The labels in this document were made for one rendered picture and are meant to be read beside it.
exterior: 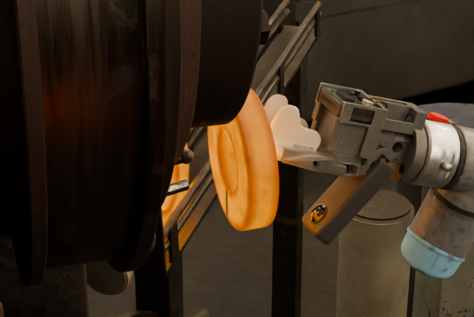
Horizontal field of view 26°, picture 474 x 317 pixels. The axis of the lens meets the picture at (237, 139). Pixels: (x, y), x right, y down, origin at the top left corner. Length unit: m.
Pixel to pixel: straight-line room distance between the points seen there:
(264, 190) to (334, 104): 0.13
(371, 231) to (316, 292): 0.80
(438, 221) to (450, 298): 0.62
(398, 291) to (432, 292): 0.15
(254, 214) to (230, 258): 1.52
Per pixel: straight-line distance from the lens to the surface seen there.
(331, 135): 1.09
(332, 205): 1.15
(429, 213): 1.24
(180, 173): 1.35
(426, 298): 1.88
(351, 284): 1.71
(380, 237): 1.65
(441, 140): 1.16
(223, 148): 1.12
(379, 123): 1.10
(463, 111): 2.35
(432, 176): 1.16
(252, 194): 1.03
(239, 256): 2.58
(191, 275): 2.50
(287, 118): 1.08
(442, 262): 1.26
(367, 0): 3.08
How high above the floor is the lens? 1.27
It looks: 23 degrees down
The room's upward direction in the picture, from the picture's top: straight up
